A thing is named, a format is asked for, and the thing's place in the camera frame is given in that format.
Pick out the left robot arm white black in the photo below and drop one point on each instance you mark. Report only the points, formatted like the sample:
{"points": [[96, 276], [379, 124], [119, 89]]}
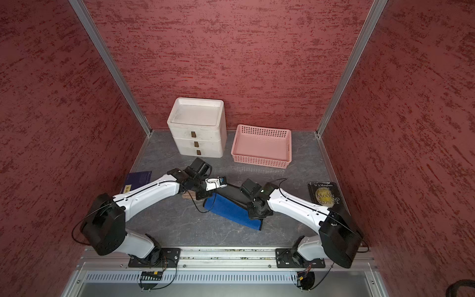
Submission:
{"points": [[104, 226]]}

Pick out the white three-drawer storage unit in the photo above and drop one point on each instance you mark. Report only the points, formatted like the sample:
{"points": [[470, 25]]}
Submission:
{"points": [[198, 127]]}

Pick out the corner aluminium post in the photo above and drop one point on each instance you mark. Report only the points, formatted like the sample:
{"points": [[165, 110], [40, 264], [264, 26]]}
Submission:
{"points": [[88, 24], [368, 27]]}

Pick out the blue grey microfibre cloth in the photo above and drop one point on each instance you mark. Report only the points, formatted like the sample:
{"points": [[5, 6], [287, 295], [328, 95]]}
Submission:
{"points": [[229, 202]]}

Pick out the aluminium front rail frame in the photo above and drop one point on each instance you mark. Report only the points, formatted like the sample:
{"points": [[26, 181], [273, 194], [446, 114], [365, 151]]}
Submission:
{"points": [[254, 265]]}

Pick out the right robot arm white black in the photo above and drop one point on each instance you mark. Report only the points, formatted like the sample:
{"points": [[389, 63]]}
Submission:
{"points": [[337, 238]]}

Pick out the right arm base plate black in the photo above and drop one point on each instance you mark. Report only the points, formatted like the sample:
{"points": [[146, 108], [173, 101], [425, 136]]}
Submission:
{"points": [[287, 259]]}

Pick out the purple book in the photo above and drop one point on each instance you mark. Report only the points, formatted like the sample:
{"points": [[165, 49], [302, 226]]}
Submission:
{"points": [[136, 180]]}

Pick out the black book gold cover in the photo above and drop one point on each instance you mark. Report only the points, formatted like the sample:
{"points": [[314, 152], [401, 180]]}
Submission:
{"points": [[325, 193]]}

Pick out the right corner aluminium post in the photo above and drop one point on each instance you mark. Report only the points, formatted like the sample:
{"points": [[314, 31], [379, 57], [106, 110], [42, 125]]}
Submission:
{"points": [[368, 27]]}

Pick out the pink perforated plastic basket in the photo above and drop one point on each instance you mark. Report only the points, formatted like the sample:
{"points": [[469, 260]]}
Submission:
{"points": [[262, 146]]}

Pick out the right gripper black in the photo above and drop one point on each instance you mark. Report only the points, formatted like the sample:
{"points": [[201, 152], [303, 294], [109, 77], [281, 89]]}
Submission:
{"points": [[253, 215]]}

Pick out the left corner aluminium post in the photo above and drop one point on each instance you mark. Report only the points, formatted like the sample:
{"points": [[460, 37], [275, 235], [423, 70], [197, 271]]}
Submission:
{"points": [[88, 24]]}

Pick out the beige striped square dishcloth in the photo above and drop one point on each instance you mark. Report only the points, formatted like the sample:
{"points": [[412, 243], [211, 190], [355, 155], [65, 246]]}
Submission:
{"points": [[189, 195]]}

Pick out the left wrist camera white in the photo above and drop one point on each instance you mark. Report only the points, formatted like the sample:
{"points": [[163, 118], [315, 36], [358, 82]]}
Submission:
{"points": [[215, 183]]}

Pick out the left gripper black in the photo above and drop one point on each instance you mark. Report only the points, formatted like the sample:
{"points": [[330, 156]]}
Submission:
{"points": [[206, 193]]}

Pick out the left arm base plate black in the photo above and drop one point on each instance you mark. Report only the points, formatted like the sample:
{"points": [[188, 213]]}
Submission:
{"points": [[158, 258]]}

